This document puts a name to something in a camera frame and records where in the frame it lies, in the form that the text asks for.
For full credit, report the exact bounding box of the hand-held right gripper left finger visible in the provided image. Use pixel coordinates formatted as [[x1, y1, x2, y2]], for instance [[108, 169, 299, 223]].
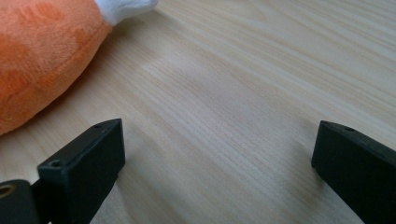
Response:
[[36, 118, 126, 224]]

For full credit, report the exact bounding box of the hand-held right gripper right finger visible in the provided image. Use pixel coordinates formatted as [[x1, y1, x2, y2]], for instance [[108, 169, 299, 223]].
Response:
[[311, 120, 396, 224]]

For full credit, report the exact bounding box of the orange and white plush toy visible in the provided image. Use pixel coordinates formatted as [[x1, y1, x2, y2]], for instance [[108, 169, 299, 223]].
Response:
[[0, 0, 159, 136]]

